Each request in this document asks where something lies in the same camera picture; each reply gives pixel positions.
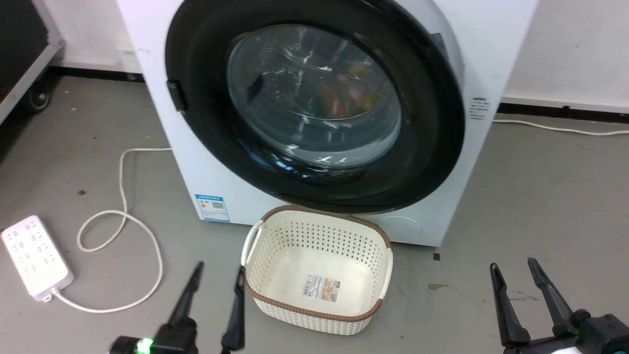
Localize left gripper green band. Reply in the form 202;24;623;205
109;261;246;354

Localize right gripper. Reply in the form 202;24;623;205
489;257;629;354

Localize white front-load washing machine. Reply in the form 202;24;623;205
116;0;539;247

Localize round black glass washer door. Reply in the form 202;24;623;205
165;0;466;215

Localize blue energy label sticker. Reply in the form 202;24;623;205
195;193;230;222

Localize paper product label sticker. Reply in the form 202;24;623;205
302;275;342;302

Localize cream perforated laundry basket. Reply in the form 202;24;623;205
241;206;394;336

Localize round white filter cover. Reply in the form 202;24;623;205
378;215;423;241

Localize white power strip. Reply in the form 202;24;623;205
1;215;75;302

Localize small printed warning label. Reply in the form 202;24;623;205
468;96;489;121

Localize colourful laundry inside drum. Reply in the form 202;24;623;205
312;61;386;122

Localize black caster wheel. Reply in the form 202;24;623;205
27;86;53;113

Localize white power strip cable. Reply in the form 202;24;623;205
51;147;172;314

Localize thin white floor cable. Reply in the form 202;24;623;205
493;119;629;137

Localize black door latch handle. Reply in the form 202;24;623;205
166;80;188;113

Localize black panel cart grey frame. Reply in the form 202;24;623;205
0;0;65;124

